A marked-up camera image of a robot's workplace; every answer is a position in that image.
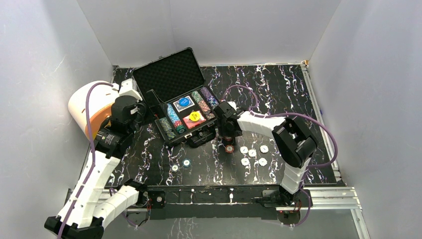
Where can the purple chip stack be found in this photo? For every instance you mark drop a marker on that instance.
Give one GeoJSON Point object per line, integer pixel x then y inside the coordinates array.
{"type": "Point", "coordinates": [209, 97]}

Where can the red card deck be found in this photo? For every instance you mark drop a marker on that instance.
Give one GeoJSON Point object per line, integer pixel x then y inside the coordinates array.
{"type": "Point", "coordinates": [192, 124]}

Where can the green white chip stack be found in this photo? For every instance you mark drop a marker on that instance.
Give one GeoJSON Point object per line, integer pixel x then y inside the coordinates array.
{"type": "Point", "coordinates": [201, 102]}

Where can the white and orange cylinder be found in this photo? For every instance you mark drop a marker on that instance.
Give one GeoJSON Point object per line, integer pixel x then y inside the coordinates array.
{"type": "Point", "coordinates": [100, 101]}

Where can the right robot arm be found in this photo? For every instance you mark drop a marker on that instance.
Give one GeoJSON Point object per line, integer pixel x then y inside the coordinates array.
{"type": "Point", "coordinates": [295, 143]}

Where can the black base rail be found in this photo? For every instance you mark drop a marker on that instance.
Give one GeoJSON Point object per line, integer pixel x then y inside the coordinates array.
{"type": "Point", "coordinates": [244, 201]}

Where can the green blue chip stack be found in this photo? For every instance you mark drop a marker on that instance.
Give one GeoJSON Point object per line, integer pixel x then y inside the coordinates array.
{"type": "Point", "coordinates": [167, 128]}

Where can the black poker set case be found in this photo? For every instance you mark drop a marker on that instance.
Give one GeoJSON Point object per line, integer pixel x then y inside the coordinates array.
{"type": "Point", "coordinates": [173, 77]}

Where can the blue small blind button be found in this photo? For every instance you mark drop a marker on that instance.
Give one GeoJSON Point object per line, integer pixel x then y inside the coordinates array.
{"type": "Point", "coordinates": [184, 102]}

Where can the yellow round button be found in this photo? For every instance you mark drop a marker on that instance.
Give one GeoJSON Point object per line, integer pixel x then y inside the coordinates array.
{"type": "Point", "coordinates": [195, 116]}

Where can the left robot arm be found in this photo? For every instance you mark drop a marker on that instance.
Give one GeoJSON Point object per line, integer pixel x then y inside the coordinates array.
{"type": "Point", "coordinates": [83, 215]}

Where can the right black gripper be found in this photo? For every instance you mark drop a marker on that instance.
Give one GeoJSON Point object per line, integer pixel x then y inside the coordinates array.
{"type": "Point", "coordinates": [223, 132]}

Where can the blue card deck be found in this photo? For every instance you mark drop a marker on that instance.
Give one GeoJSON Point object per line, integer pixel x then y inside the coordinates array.
{"type": "Point", "coordinates": [179, 108]}

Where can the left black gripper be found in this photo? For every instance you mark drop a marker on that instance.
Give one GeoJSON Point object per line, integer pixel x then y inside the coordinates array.
{"type": "Point", "coordinates": [144, 107]}

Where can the teal white poker chip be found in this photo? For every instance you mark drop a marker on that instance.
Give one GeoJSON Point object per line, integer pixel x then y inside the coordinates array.
{"type": "Point", "coordinates": [175, 168]}

